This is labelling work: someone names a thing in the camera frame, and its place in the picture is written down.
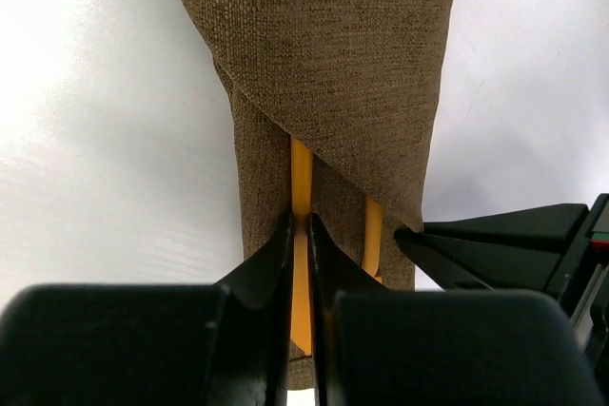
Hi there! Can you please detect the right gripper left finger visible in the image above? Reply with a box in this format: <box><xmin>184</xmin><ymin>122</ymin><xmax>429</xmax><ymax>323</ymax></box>
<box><xmin>1</xmin><ymin>215</ymin><xmax>293</xmax><ymax>405</ymax></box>

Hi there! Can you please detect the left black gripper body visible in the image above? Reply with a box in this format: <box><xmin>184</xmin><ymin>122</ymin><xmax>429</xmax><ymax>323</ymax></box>
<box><xmin>541</xmin><ymin>192</ymin><xmax>609</xmax><ymax>374</ymax></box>

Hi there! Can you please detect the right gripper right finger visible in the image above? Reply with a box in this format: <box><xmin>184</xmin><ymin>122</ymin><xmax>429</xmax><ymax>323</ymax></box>
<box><xmin>308</xmin><ymin>216</ymin><xmax>598</xmax><ymax>405</ymax></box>

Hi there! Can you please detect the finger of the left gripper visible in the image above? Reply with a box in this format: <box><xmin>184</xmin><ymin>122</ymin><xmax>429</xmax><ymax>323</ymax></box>
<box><xmin>424</xmin><ymin>203</ymin><xmax>588</xmax><ymax>241</ymax></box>
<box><xmin>394</xmin><ymin>229</ymin><xmax>561</xmax><ymax>292</ymax></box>

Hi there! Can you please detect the orange plastic fork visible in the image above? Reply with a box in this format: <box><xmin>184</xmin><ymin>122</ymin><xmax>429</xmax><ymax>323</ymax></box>
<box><xmin>362</xmin><ymin>198</ymin><xmax>383</xmax><ymax>282</ymax></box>

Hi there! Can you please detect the orange plastic knife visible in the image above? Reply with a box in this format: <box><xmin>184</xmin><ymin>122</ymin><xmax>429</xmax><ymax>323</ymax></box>
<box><xmin>290</xmin><ymin>137</ymin><xmax>313</xmax><ymax>356</ymax></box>

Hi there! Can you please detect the brown cloth napkin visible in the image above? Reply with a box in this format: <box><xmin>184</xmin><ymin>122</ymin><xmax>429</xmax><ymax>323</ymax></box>
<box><xmin>164</xmin><ymin>0</ymin><xmax>465</xmax><ymax>392</ymax></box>

